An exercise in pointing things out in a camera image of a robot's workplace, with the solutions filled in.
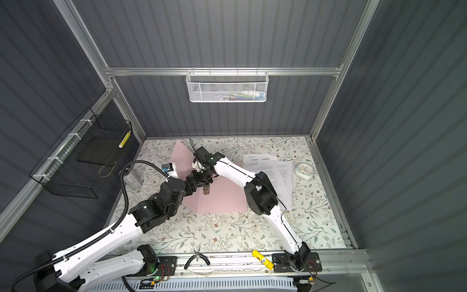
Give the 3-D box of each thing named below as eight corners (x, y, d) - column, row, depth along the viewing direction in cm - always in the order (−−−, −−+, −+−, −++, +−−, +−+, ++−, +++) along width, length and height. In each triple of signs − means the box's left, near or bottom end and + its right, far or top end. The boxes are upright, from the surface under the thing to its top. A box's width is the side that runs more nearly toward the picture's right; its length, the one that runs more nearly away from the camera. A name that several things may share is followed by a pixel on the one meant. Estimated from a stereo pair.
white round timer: (296, 179, 101) (297, 177, 99) (293, 165, 108) (294, 162, 106) (315, 179, 101) (316, 177, 99) (310, 165, 107) (311, 162, 106)
